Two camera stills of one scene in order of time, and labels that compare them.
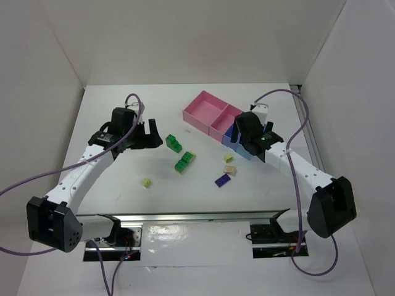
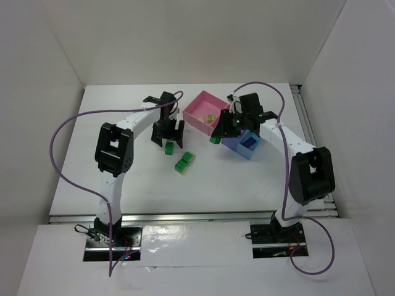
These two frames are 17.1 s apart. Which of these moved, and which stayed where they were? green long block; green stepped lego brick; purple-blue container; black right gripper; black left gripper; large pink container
Moved: black right gripper; black left gripper; green stepped lego brick
Stayed: large pink container; green long block; purple-blue container
